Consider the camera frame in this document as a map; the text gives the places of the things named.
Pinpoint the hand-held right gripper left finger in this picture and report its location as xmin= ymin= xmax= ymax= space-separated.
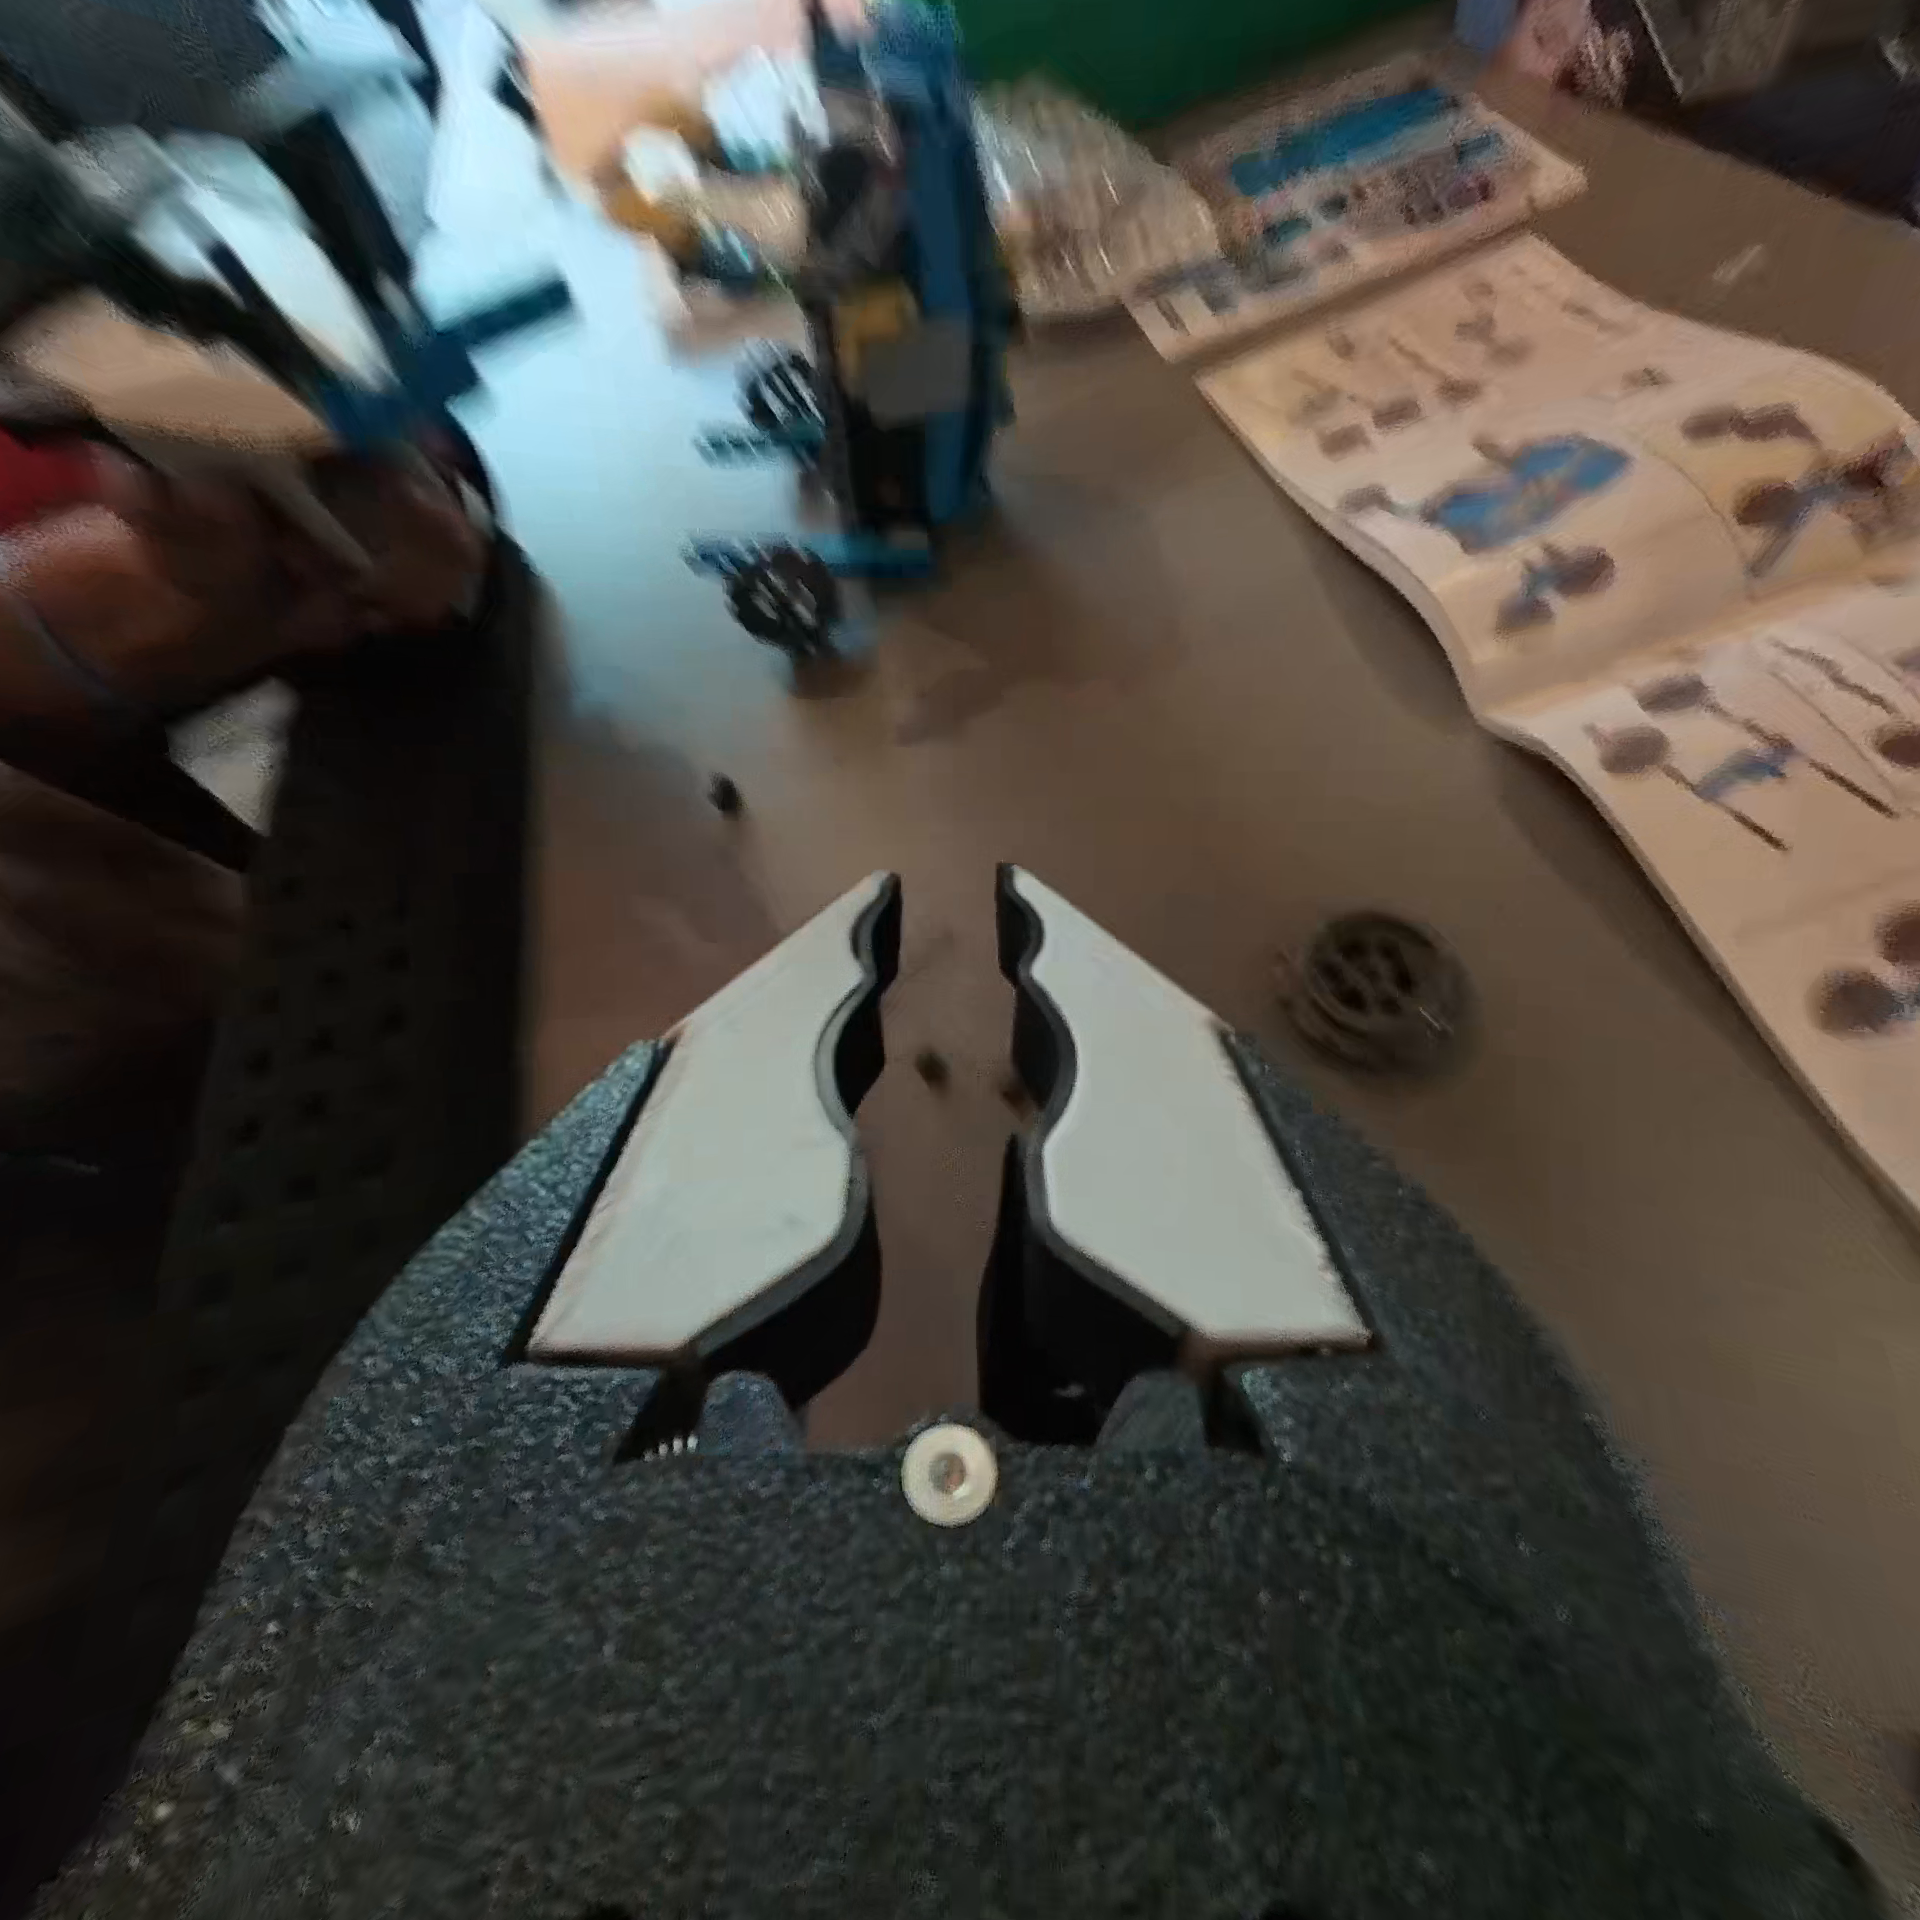
xmin=527 ymin=872 xmax=906 ymax=1416

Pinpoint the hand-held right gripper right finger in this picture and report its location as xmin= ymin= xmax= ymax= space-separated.
xmin=979 ymin=862 xmax=1377 ymax=1444

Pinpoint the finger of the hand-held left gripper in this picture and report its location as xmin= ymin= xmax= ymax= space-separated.
xmin=28 ymin=297 xmax=349 ymax=455
xmin=133 ymin=146 xmax=396 ymax=379

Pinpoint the blue toy brick beam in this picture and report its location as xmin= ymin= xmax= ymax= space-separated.
xmin=321 ymin=282 xmax=576 ymax=455

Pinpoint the grey desk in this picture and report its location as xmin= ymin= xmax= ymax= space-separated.
xmin=405 ymin=0 xmax=1920 ymax=1920

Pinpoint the person's left hand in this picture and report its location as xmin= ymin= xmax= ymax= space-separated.
xmin=0 ymin=433 xmax=491 ymax=726

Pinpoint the grey toy gear wheel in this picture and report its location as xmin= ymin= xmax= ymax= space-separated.
xmin=1272 ymin=911 xmax=1481 ymax=1076

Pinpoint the black perforated panel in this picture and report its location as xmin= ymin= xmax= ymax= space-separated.
xmin=152 ymin=540 xmax=539 ymax=1654

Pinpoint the person's brown clothing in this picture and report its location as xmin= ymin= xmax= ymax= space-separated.
xmin=0 ymin=720 xmax=260 ymax=1920

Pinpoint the blue grey toy brick robot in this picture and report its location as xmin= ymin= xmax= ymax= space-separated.
xmin=623 ymin=0 xmax=1028 ymax=670

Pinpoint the open instruction booklet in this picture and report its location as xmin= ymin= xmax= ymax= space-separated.
xmin=1199 ymin=232 xmax=1920 ymax=1220

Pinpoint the crumpled bubble wrap bag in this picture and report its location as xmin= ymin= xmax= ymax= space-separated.
xmin=977 ymin=83 xmax=1220 ymax=329

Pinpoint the green storage bin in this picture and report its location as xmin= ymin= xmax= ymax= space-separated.
xmin=951 ymin=0 xmax=1449 ymax=136

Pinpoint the blue printed leaflet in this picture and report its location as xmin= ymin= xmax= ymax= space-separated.
xmin=1122 ymin=57 xmax=1588 ymax=366

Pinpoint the toy robot kit box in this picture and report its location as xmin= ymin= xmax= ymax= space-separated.
xmin=1451 ymin=0 xmax=1920 ymax=226

